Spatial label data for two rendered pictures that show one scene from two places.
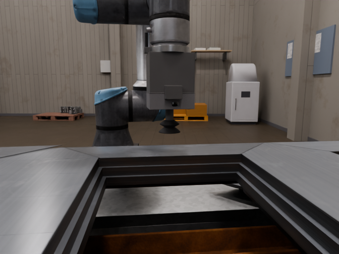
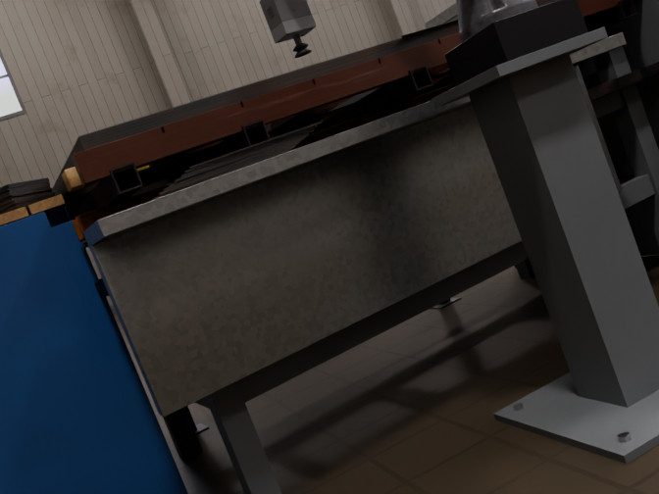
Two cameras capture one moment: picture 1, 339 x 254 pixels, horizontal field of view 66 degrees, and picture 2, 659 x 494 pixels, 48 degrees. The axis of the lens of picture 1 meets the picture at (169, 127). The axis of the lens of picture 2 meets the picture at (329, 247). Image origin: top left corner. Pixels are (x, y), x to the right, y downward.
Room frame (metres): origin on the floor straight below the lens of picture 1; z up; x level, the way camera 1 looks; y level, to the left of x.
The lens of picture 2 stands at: (2.14, -0.67, 0.60)
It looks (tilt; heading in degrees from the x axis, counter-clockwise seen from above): 5 degrees down; 161
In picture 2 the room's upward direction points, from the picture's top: 21 degrees counter-clockwise
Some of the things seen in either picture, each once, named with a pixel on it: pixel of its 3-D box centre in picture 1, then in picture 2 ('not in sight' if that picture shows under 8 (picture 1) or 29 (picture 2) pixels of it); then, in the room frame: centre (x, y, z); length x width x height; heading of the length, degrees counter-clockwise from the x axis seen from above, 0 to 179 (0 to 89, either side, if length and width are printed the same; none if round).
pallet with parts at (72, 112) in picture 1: (59, 113); not in sight; (7.60, 3.21, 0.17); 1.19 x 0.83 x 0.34; 89
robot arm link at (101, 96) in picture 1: (113, 105); not in sight; (0.95, 0.20, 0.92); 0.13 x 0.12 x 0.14; 100
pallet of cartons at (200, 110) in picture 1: (185, 111); not in sight; (7.54, -0.47, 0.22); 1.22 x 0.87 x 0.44; 89
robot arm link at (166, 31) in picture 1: (168, 35); not in sight; (0.51, 0.00, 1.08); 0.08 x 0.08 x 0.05
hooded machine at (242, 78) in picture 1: (241, 93); not in sight; (6.81, -1.87, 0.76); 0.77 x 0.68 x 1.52; 179
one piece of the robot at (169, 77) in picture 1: (169, 77); (285, 13); (0.50, 0.00, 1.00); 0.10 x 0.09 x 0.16; 11
